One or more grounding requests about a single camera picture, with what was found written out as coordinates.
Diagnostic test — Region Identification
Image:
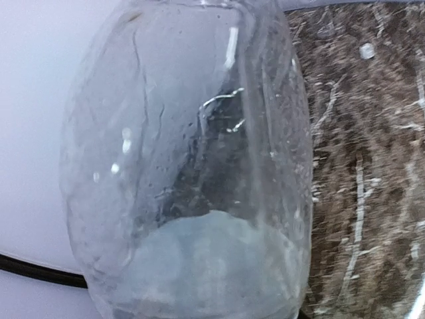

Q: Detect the left black frame post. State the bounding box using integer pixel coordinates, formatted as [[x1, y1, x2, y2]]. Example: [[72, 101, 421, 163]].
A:
[[1, 254, 88, 289]]

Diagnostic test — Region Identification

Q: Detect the Pepsi bottle blue cap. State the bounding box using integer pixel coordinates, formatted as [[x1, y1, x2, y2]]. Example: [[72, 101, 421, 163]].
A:
[[60, 1, 313, 318]]

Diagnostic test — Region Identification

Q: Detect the white bottle cap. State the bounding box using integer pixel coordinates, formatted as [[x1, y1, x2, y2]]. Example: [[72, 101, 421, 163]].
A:
[[359, 43, 375, 60]]

